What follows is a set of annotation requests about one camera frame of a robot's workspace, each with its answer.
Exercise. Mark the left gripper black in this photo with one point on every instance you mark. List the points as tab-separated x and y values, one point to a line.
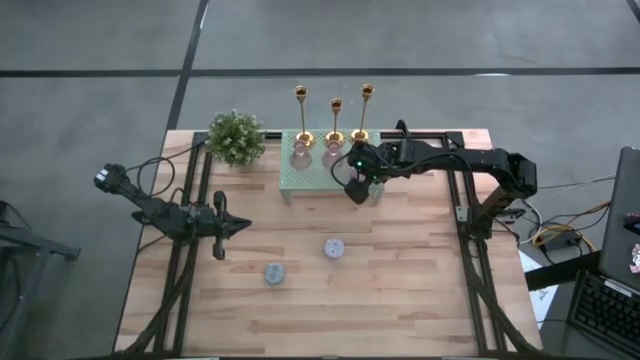
205	222

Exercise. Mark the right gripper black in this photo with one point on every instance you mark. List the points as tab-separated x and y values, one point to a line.
370	160

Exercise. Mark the tall gold candlestick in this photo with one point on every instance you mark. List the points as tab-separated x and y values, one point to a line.
303	136
359	135

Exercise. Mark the short gold candlestick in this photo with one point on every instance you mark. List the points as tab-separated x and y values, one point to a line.
334	136

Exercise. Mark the blue-grey speckled candle jar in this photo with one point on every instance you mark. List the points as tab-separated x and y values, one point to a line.
274	274

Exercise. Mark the white purple speckled candle jar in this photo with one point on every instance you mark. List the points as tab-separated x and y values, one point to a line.
333	248

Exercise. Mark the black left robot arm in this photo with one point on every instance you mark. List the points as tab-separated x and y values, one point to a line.
150	205

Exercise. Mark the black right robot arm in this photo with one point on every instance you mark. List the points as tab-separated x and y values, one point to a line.
475	160

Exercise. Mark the green perforated metal shelf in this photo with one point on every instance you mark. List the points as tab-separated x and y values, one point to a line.
315	180

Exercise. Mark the green potted plant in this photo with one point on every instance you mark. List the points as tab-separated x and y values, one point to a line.
235	137

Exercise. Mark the black power brick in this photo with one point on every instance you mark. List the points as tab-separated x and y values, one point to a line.
562	242

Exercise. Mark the black side stand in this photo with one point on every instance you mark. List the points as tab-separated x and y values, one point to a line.
25	245

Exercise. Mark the white paper sheet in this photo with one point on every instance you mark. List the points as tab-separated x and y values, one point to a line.
540	290

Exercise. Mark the grey laptop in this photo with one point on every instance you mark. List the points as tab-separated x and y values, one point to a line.
620	215

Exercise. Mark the black keyboard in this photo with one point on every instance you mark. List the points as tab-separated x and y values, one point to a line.
607	312

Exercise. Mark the small black mount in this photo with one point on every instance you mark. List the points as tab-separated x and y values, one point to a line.
401	126

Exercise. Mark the black aluminium table frame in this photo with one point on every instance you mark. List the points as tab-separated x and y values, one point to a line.
452	210

